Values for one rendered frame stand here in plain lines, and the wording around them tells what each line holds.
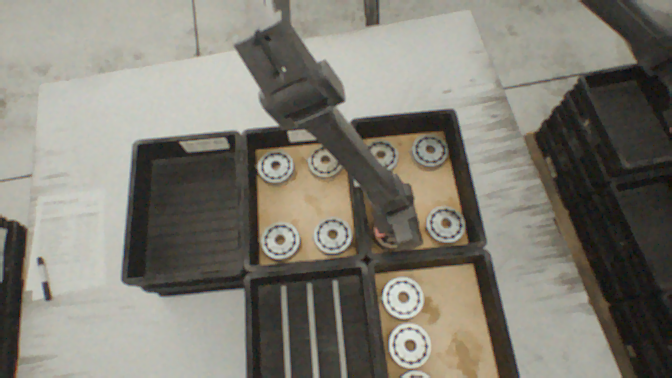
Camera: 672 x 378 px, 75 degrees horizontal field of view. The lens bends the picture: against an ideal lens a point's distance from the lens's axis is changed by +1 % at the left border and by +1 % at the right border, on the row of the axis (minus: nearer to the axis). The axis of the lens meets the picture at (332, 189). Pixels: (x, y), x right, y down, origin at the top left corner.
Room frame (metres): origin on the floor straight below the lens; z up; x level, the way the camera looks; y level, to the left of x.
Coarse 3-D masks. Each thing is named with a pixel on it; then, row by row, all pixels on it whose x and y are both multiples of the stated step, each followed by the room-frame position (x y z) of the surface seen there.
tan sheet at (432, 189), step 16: (400, 144) 0.59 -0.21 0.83; (400, 160) 0.54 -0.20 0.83; (448, 160) 0.53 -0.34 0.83; (400, 176) 0.49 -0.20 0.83; (416, 176) 0.48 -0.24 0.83; (432, 176) 0.48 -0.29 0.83; (448, 176) 0.48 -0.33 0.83; (416, 192) 0.43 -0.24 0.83; (432, 192) 0.43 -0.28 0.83; (448, 192) 0.43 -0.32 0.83; (368, 208) 0.40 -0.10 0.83; (416, 208) 0.39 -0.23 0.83; (432, 208) 0.38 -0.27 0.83; (368, 224) 0.35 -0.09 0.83; (464, 240) 0.29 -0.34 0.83
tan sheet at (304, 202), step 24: (312, 144) 0.61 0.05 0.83; (264, 192) 0.47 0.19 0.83; (288, 192) 0.47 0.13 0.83; (312, 192) 0.46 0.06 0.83; (336, 192) 0.45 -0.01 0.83; (264, 216) 0.40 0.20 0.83; (288, 216) 0.39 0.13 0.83; (312, 216) 0.39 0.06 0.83; (336, 216) 0.38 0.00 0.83; (312, 240) 0.32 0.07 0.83
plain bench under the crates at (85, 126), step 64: (192, 64) 1.05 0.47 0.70; (384, 64) 0.98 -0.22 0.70; (448, 64) 0.96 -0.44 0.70; (64, 128) 0.82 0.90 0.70; (128, 128) 0.80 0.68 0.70; (192, 128) 0.78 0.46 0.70; (512, 128) 0.68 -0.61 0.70; (64, 192) 0.58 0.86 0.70; (512, 192) 0.46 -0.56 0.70; (512, 256) 0.26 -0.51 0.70; (64, 320) 0.18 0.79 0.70; (128, 320) 0.16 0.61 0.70; (192, 320) 0.15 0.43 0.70; (512, 320) 0.08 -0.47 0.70; (576, 320) 0.07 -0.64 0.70
